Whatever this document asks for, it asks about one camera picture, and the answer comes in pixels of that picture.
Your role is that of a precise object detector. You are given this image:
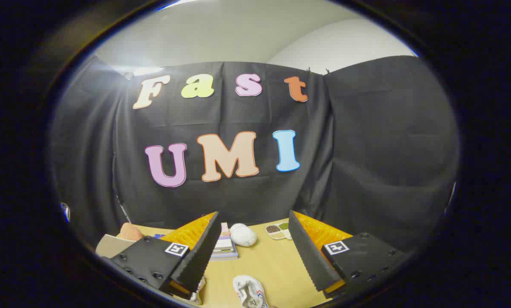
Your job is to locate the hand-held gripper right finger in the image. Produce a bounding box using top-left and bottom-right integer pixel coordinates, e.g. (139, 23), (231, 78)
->
(288, 210), (410, 299)

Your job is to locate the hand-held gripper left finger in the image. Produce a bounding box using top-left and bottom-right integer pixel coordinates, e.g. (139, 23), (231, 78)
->
(109, 211), (222, 301)

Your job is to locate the white canvas shoe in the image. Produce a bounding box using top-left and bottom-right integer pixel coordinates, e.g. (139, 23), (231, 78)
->
(232, 275), (270, 308)
(190, 277), (207, 305)

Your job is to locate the beige fabric storage box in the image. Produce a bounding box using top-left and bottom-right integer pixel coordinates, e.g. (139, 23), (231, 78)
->
(95, 233), (136, 258)

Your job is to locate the pale blue book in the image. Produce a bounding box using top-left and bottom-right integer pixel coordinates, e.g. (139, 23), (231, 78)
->
(210, 250), (239, 261)

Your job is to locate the thick white book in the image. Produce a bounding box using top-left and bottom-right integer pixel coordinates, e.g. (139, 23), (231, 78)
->
(215, 234), (235, 253)

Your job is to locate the white divided grain dish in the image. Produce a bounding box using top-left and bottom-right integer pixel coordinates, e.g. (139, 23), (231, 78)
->
(265, 222), (292, 240)

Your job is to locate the white plush toy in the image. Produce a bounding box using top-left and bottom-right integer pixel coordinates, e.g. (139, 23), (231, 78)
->
(230, 223), (258, 247)

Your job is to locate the pink porous sponge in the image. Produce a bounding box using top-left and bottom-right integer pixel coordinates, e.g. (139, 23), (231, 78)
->
(119, 222), (144, 241)

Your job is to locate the black backdrop cloth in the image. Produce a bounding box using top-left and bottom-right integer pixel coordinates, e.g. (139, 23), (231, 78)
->
(50, 55), (460, 253)

